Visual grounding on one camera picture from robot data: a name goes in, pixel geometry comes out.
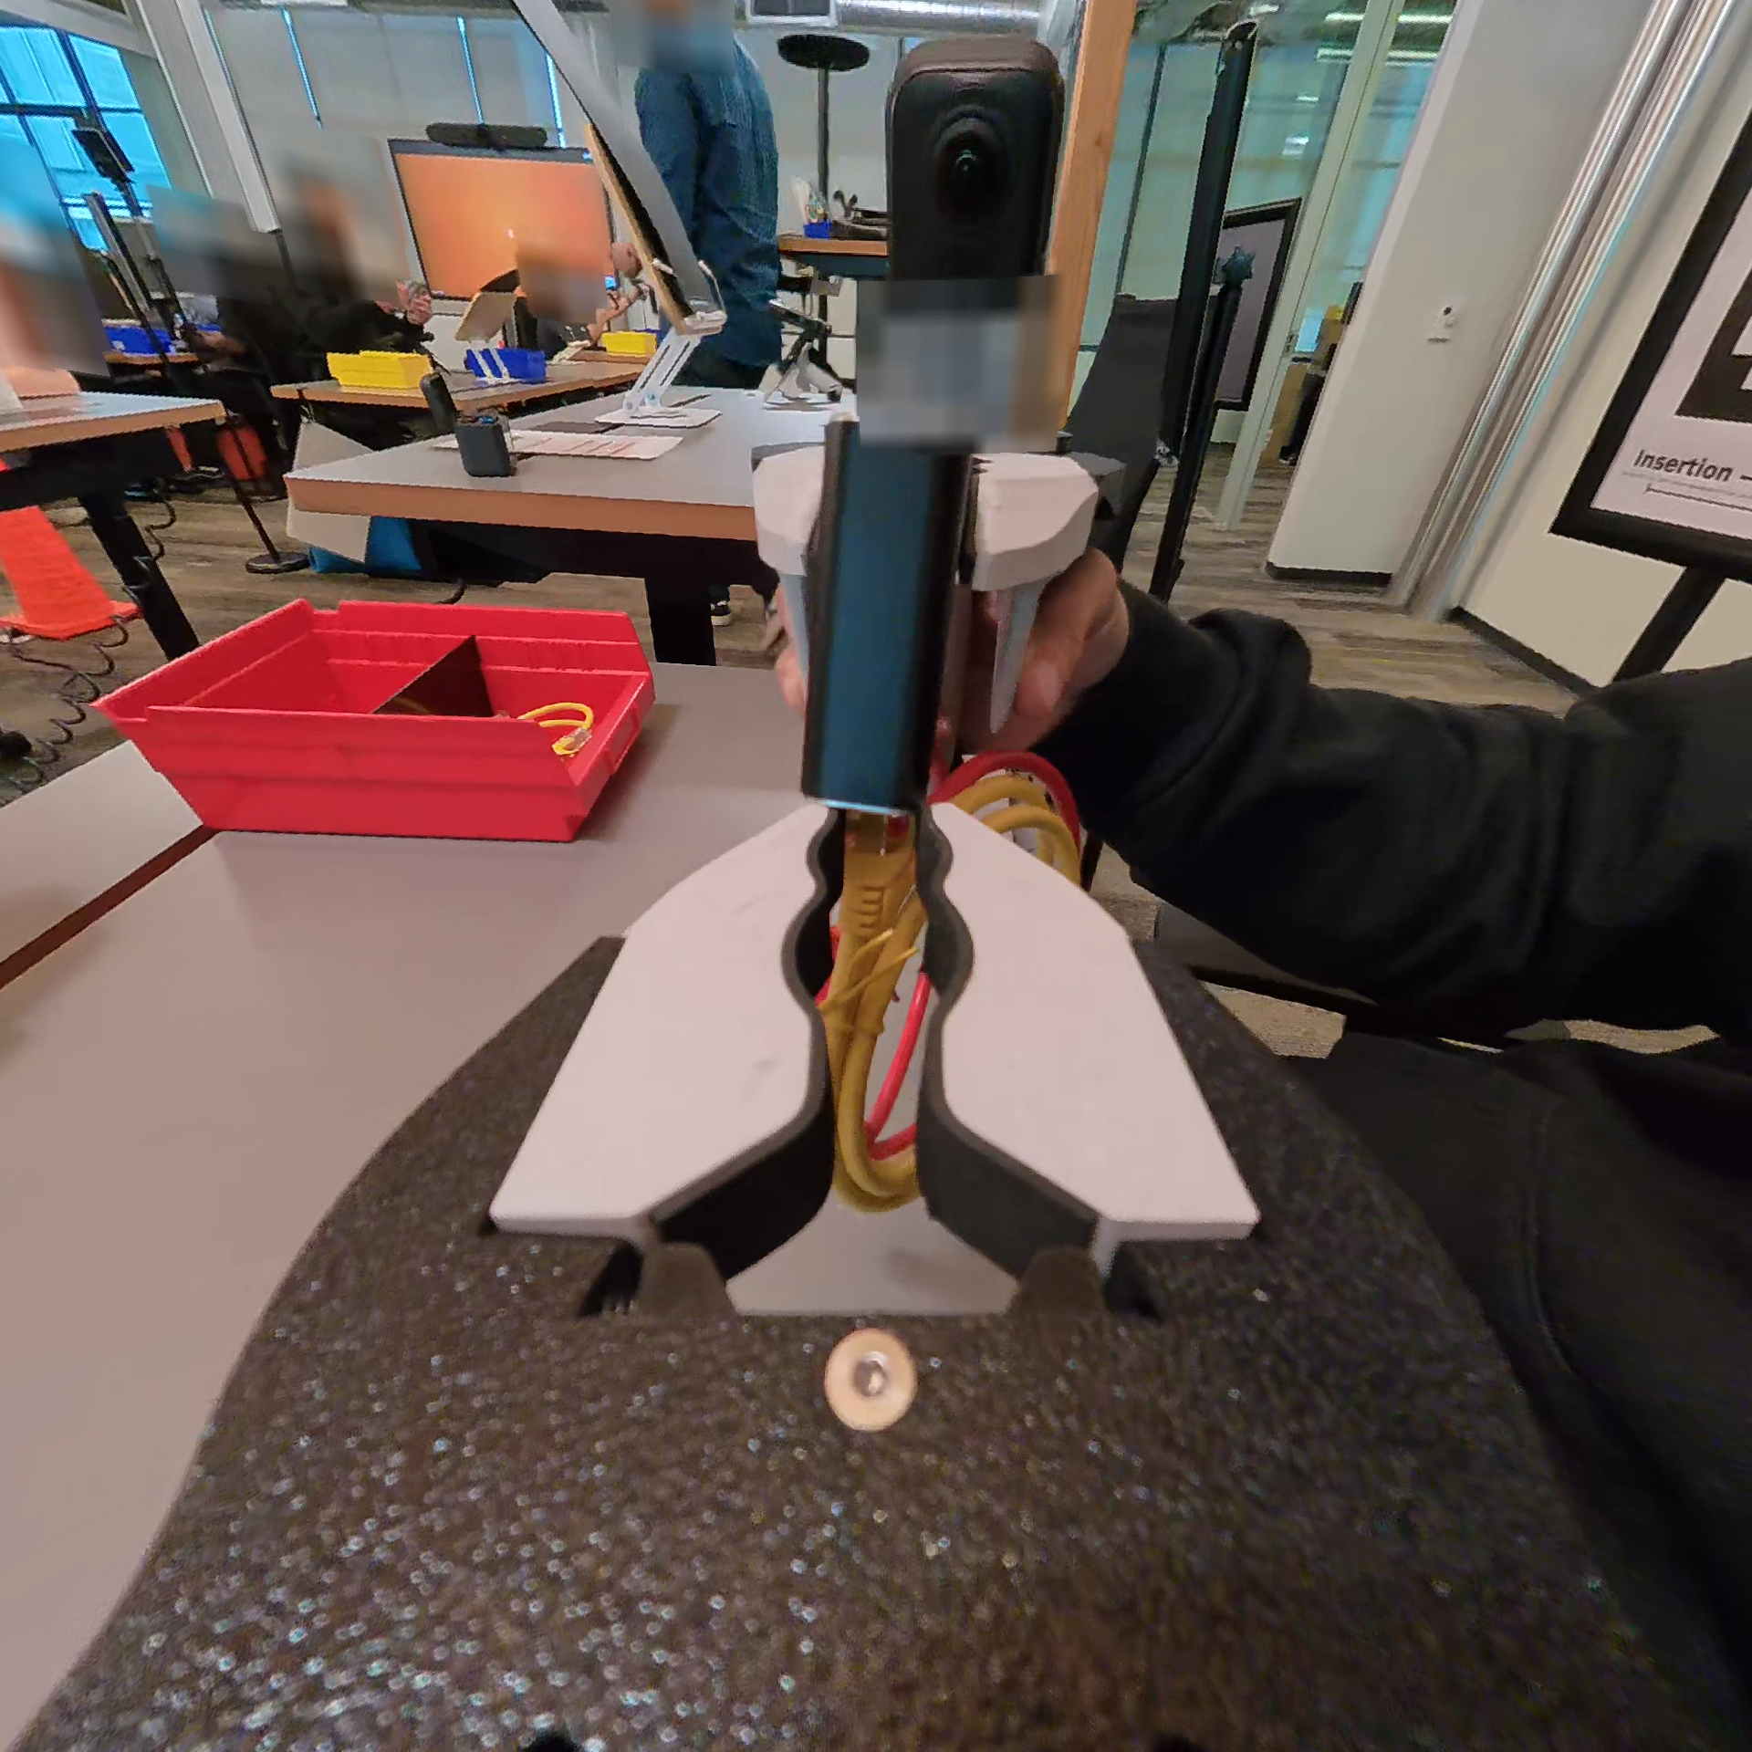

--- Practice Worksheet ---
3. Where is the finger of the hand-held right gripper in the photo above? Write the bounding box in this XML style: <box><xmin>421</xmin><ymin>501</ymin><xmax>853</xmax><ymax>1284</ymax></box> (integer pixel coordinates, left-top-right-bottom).
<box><xmin>963</xmin><ymin>453</ymin><xmax>1103</xmax><ymax>736</ymax></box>
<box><xmin>754</xmin><ymin>447</ymin><xmax>832</xmax><ymax>649</ymax></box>

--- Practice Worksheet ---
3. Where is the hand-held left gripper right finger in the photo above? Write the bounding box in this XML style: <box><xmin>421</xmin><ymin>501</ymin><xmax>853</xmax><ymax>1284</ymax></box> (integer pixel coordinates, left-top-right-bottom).
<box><xmin>918</xmin><ymin>804</ymin><xmax>1262</xmax><ymax>1278</ymax></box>

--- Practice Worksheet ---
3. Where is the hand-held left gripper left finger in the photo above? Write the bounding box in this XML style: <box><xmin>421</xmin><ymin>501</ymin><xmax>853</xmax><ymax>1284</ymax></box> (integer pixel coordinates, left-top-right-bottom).
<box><xmin>487</xmin><ymin>806</ymin><xmax>840</xmax><ymax>1273</ymax></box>

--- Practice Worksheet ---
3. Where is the black port adapter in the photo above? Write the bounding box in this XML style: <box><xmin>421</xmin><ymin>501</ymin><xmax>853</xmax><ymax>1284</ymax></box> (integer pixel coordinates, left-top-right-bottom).
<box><xmin>802</xmin><ymin>417</ymin><xmax>978</xmax><ymax>818</ymax></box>

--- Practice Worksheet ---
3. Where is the red ethernet cable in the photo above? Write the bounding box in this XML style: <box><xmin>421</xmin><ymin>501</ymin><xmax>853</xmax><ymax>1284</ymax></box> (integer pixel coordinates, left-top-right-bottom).
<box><xmin>818</xmin><ymin>751</ymin><xmax>1086</xmax><ymax>1162</ymax></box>

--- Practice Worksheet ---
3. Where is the person's right forearm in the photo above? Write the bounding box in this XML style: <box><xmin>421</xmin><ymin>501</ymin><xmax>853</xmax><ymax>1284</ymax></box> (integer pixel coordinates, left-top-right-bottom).
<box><xmin>1040</xmin><ymin>581</ymin><xmax>1622</xmax><ymax>1045</ymax></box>

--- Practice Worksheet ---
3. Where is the person's right hand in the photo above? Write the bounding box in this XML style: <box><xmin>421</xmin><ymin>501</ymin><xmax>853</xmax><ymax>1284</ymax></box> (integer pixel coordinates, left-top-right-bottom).
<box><xmin>770</xmin><ymin>543</ymin><xmax>1133</xmax><ymax>768</ymax></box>

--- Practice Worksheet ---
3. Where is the black office chair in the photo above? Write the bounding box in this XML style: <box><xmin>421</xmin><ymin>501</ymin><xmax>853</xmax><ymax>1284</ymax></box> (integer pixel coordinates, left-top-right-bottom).
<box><xmin>1067</xmin><ymin>291</ymin><xmax>1210</xmax><ymax>579</ymax></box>

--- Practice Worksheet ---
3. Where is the standing desk with tools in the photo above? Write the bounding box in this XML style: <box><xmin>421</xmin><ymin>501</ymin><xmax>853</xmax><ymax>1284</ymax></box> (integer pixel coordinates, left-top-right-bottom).
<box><xmin>774</xmin><ymin>184</ymin><xmax>896</xmax><ymax>403</ymax></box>

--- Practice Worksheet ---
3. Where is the grey wood-edged desk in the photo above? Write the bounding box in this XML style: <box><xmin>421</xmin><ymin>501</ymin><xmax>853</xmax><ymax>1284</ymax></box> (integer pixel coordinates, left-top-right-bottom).
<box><xmin>284</xmin><ymin>385</ymin><xmax>881</xmax><ymax>668</ymax></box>

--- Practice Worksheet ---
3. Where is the white tablet stand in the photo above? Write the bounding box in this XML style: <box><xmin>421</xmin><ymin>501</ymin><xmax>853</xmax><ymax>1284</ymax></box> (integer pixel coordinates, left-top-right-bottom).
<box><xmin>622</xmin><ymin>271</ymin><xmax>731</xmax><ymax>420</ymax></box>

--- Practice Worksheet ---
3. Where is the white paper strip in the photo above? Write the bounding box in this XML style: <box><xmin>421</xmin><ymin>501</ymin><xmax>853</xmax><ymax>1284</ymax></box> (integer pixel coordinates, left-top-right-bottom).
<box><xmin>437</xmin><ymin>428</ymin><xmax>687</xmax><ymax>463</ymax></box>

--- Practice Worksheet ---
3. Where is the black tripod stand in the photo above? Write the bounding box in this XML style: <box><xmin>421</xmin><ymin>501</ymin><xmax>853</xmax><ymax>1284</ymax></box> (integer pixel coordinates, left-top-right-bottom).
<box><xmin>1147</xmin><ymin>20</ymin><xmax>1264</xmax><ymax>607</ymax></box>

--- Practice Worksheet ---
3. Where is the black framed screen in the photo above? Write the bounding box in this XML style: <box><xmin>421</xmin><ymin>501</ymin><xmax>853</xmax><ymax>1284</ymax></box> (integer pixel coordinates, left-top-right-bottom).
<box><xmin>1212</xmin><ymin>198</ymin><xmax>1306</xmax><ymax>414</ymax></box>

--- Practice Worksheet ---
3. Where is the wood-top office desk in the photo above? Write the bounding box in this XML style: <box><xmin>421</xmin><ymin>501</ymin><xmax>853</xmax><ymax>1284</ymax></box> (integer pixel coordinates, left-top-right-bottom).
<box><xmin>0</xmin><ymin>390</ymin><xmax>230</xmax><ymax>661</ymax></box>
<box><xmin>271</xmin><ymin>358</ymin><xmax>661</xmax><ymax>414</ymax></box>

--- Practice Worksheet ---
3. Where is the black bin divider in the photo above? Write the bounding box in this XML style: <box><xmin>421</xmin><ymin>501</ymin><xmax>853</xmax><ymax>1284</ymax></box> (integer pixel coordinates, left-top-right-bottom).
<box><xmin>372</xmin><ymin>636</ymin><xmax>501</xmax><ymax>719</ymax></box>

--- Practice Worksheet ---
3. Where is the computer monitor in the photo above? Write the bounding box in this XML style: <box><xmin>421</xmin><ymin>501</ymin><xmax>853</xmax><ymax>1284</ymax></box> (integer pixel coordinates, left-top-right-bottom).
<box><xmin>386</xmin><ymin>134</ymin><xmax>622</xmax><ymax>306</ymax></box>

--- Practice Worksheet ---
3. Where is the red plastic bin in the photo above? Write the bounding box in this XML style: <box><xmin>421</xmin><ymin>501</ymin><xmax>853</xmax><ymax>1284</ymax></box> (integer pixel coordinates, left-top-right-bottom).
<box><xmin>94</xmin><ymin>598</ymin><xmax>660</xmax><ymax>847</ymax></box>

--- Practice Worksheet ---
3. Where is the person's black sweatshirt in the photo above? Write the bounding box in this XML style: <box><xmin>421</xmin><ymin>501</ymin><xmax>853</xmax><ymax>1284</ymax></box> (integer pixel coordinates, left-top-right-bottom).
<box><xmin>1165</xmin><ymin>656</ymin><xmax>1752</xmax><ymax>1752</ymax></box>

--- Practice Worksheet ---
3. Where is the orange traffic cone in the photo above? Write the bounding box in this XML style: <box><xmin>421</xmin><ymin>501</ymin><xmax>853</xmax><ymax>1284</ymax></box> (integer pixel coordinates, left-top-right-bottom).
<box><xmin>0</xmin><ymin>502</ymin><xmax>142</xmax><ymax>645</ymax></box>

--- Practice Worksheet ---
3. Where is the wooden post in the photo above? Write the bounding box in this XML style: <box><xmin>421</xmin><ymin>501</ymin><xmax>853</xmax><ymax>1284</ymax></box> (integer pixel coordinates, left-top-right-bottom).
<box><xmin>1047</xmin><ymin>0</ymin><xmax>1144</xmax><ymax>387</ymax></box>

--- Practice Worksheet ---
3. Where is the black framed wall sign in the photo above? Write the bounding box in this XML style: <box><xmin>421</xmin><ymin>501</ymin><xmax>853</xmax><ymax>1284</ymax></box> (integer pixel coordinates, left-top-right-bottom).
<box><xmin>1550</xmin><ymin>137</ymin><xmax>1752</xmax><ymax>687</ymax></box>

